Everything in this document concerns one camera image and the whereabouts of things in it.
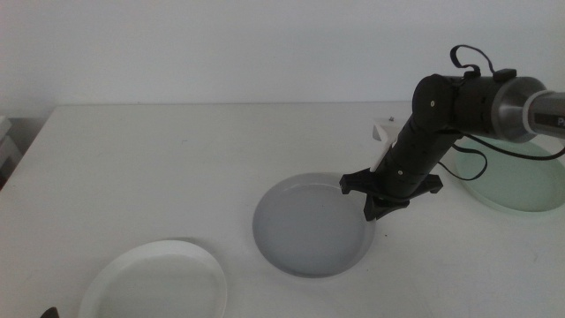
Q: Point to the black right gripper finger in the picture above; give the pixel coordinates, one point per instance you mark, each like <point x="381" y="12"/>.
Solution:
<point x="397" y="204"/>
<point x="375" y="208"/>

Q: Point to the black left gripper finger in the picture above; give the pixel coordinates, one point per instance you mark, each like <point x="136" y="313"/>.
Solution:
<point x="50" y="314"/>

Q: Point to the grey shallow bowl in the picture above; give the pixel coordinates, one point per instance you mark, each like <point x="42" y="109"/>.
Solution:
<point x="304" y="229"/>

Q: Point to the white shallow bowl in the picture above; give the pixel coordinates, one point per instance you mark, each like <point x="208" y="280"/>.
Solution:
<point x="154" y="287"/>

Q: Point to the pale green shallow bowl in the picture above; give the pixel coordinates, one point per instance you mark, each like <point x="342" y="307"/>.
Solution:
<point x="521" y="185"/>

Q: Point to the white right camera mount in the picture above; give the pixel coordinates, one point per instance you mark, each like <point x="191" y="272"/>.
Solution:
<point x="385" y="137"/>

